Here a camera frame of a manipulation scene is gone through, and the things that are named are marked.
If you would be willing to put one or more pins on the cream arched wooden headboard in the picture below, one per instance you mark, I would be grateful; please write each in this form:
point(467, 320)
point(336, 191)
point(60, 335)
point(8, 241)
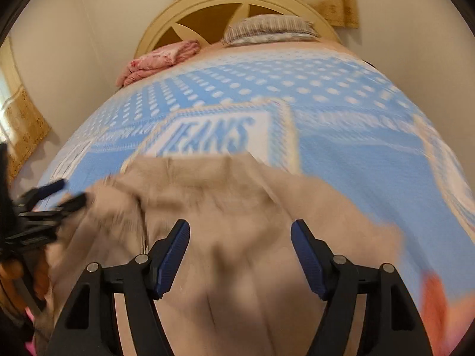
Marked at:
point(159, 26)

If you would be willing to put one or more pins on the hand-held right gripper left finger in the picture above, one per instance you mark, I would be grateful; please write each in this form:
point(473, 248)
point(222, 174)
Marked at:
point(172, 263)

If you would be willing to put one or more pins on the beige quilted puffer jacket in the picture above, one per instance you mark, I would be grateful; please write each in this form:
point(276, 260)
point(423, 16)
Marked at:
point(241, 230)

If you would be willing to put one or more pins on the pink floral folded blanket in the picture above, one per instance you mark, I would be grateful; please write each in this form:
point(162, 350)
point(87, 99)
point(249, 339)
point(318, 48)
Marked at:
point(156, 59)

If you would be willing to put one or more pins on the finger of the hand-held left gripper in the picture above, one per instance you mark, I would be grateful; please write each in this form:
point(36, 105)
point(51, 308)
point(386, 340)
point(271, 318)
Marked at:
point(70, 202)
point(50, 189)

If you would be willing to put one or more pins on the bed with pink-blue bedspread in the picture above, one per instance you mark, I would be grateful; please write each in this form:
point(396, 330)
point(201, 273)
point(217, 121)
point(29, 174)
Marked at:
point(334, 137)

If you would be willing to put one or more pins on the striped pillow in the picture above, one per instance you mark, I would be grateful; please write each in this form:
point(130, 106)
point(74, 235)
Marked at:
point(267, 29)

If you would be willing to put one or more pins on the wide cream patterned window curtain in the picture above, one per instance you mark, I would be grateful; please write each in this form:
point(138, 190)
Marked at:
point(22, 126)

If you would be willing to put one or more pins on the person's left hand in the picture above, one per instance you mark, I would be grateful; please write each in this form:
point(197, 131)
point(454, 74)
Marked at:
point(41, 272)

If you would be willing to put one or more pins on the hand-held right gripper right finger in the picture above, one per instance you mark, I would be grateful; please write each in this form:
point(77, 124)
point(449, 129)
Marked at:
point(310, 263)

